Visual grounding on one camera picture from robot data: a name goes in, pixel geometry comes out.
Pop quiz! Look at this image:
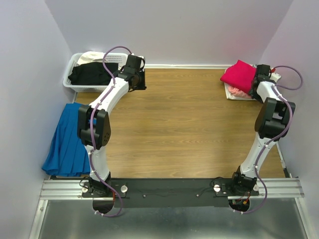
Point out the white plastic laundry basket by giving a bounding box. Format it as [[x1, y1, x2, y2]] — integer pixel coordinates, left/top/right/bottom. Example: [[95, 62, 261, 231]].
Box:
[[63, 51, 128, 93]]

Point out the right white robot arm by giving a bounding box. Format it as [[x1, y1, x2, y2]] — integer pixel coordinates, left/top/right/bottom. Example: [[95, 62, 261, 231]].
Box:
[[229, 64, 296, 195]]

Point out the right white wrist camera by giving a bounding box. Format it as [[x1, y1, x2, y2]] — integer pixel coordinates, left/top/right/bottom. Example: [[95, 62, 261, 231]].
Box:
[[270, 68, 281, 83]]

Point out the pink folded t shirt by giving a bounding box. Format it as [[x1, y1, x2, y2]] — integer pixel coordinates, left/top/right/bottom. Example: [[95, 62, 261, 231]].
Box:
[[228, 85, 251, 99]]

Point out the black t shirt in basket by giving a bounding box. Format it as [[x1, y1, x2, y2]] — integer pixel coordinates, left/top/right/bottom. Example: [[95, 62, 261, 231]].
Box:
[[68, 62, 111, 86]]

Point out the aluminium rail frame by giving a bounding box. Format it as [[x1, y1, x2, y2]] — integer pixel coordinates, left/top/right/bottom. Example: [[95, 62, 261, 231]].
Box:
[[30, 178, 316, 239]]

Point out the blue pleated cloth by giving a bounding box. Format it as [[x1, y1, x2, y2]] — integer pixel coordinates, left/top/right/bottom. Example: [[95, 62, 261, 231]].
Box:
[[42, 103, 90, 177]]

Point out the white folded t shirt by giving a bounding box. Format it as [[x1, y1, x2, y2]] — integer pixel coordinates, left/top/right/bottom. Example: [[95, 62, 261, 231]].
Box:
[[224, 83, 252, 101]]

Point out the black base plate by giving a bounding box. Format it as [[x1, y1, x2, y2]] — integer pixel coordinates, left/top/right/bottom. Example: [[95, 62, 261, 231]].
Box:
[[79, 177, 259, 209]]

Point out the cream t shirt in basket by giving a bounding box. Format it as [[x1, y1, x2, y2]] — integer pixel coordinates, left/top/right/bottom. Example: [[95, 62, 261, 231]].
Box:
[[77, 51, 105, 65]]

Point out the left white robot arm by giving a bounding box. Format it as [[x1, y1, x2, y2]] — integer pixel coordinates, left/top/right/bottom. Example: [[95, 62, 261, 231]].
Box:
[[77, 54, 147, 197]]

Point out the red t shirt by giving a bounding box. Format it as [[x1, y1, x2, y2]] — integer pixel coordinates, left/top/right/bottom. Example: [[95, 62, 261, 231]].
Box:
[[220, 60, 256, 94]]

